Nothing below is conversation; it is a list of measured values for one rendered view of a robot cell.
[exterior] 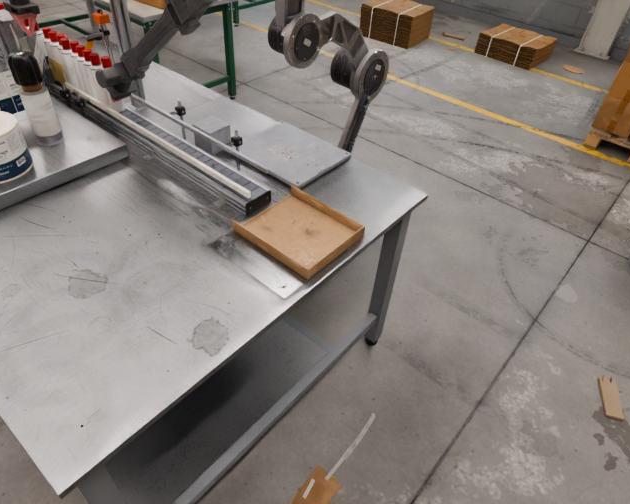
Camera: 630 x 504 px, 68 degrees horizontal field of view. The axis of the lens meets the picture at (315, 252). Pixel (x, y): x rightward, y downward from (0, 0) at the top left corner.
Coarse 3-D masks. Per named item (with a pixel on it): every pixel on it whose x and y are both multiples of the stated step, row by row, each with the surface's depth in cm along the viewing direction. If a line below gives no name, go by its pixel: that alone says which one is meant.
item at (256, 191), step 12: (60, 84) 197; (96, 108) 184; (132, 120) 178; (144, 120) 179; (156, 132) 172; (156, 144) 166; (180, 144) 167; (192, 156) 162; (204, 156) 162; (216, 168) 157; (228, 168) 158; (216, 180) 152; (240, 180) 153; (252, 192) 148; (264, 192) 149
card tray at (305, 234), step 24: (264, 216) 147; (288, 216) 148; (312, 216) 149; (336, 216) 147; (264, 240) 134; (288, 240) 140; (312, 240) 140; (336, 240) 141; (288, 264) 131; (312, 264) 133
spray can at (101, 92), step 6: (90, 54) 170; (96, 54) 171; (90, 60) 171; (96, 60) 171; (90, 66) 172; (96, 66) 172; (96, 84) 176; (96, 90) 178; (102, 90) 177; (102, 96) 179; (102, 102) 180; (108, 102) 181
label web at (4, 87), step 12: (36, 36) 186; (24, 48) 186; (36, 48) 180; (0, 84) 161; (12, 84) 164; (0, 96) 163; (12, 96) 166; (0, 108) 164; (12, 108) 168; (24, 108) 171
